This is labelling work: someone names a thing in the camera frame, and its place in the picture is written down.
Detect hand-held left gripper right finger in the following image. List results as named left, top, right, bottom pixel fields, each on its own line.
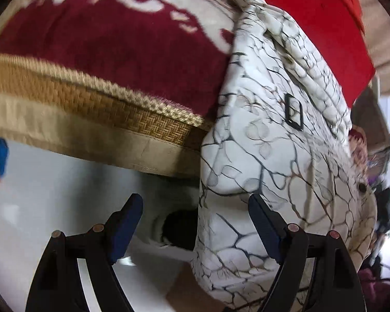
left=248, top=194, right=367, bottom=312

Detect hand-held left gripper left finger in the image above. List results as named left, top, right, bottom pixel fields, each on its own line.
left=25, top=193, right=144, bottom=312

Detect white vein-patterned coat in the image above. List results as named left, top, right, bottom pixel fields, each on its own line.
left=190, top=0, right=378, bottom=312

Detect purple cloth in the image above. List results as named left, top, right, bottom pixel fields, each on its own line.
left=359, top=265, right=390, bottom=312

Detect beige cushion with gold trim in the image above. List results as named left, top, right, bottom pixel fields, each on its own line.
left=0, top=52, right=215, bottom=179

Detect maroon and cream floral blanket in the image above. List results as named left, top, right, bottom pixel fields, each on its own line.
left=0, top=0, right=369, bottom=173

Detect red cloth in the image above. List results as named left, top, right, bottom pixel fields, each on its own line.
left=264, top=0, right=376, bottom=108

